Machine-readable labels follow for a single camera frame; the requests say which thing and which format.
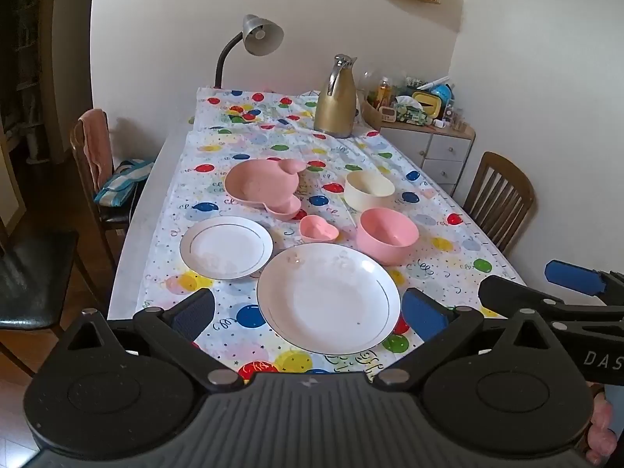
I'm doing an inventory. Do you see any small white plate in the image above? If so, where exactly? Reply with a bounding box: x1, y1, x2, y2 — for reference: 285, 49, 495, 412
180, 216, 274, 280

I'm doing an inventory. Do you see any pink bowl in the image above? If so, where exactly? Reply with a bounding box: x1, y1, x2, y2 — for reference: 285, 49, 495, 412
355, 207, 420, 266

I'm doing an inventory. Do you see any large white plate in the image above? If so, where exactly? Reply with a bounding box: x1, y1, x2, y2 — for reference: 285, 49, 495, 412
256, 243, 401, 355

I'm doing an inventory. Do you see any cream bowl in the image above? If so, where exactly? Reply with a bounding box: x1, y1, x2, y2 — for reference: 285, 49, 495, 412
344, 170, 395, 213

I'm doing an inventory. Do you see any pink heart dish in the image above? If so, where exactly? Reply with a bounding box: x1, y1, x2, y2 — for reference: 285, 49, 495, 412
299, 214, 340, 243

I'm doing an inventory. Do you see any pink mouse-ear plate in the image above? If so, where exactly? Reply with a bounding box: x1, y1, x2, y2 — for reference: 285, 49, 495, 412
224, 158, 307, 221

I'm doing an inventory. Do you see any small kitchen timer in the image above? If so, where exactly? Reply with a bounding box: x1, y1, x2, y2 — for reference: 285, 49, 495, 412
379, 107, 397, 122

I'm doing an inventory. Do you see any right hand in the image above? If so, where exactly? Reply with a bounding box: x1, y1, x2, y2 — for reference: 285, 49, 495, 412
585, 383, 618, 467

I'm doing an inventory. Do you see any right wooden chair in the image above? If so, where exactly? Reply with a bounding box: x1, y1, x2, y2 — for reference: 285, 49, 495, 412
463, 151, 535, 252

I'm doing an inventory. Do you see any wooden chair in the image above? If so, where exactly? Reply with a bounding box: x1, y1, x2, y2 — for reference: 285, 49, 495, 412
463, 151, 535, 252
70, 121, 132, 273

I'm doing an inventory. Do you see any left wooden chair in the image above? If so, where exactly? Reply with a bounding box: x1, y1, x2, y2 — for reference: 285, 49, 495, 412
70, 121, 132, 273

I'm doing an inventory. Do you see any black leather chair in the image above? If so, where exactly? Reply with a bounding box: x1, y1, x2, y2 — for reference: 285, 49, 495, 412
1, 229, 104, 338

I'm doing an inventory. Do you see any white drawer cabinet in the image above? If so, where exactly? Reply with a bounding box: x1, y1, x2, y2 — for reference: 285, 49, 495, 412
361, 100, 476, 195

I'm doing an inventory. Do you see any balloon birthday tablecloth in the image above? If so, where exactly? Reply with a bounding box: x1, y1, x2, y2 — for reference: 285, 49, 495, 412
136, 89, 511, 378

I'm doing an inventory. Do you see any yellow tissue box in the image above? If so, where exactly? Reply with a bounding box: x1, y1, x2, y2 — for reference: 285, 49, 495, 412
411, 91, 442, 119

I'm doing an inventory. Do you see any blue globe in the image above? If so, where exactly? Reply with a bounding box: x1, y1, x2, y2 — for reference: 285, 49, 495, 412
429, 83, 454, 106

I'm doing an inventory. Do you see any orange juice bottle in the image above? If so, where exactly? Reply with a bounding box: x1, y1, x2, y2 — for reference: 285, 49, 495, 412
374, 77, 392, 109

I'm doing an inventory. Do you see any gold thermos jug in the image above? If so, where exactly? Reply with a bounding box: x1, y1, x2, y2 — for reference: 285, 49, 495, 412
314, 54, 358, 138

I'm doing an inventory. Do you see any grey desk lamp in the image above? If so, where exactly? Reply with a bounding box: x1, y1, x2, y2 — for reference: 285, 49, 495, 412
214, 14, 285, 89

